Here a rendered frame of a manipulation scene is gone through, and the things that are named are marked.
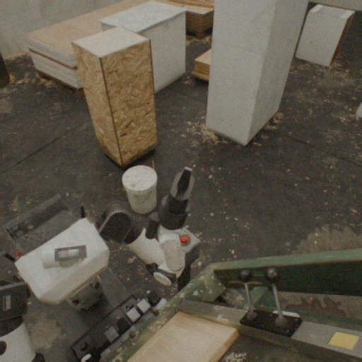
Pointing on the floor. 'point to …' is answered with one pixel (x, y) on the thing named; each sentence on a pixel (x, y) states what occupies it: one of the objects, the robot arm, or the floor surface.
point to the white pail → (141, 188)
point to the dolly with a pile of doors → (202, 67)
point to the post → (184, 278)
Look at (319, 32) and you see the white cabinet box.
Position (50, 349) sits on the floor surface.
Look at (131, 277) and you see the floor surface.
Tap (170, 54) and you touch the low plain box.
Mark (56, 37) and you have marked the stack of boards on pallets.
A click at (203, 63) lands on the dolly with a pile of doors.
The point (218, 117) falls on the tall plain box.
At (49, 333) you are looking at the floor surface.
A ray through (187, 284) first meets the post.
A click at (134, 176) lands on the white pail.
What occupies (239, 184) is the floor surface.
